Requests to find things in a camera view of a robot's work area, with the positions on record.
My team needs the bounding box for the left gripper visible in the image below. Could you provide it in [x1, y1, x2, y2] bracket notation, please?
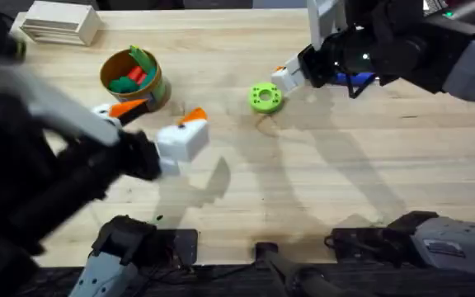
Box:
[91, 98, 210, 182]

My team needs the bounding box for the green disc with holes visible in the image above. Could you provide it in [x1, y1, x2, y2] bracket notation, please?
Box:
[247, 82, 284, 115]

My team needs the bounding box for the orange ribbed wedge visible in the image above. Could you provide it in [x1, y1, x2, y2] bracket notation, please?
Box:
[176, 106, 209, 126]

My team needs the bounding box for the brown tub with toys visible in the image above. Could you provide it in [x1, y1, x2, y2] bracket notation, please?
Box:
[99, 45, 172, 113]

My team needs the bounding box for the pale upright wrist plate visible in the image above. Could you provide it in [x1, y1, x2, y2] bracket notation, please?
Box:
[306, 0, 348, 51]

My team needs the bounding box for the pale wooden box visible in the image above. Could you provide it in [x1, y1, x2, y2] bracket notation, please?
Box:
[19, 0, 103, 47]

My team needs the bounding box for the black cable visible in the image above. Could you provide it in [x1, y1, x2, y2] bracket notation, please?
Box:
[346, 73, 365, 100]

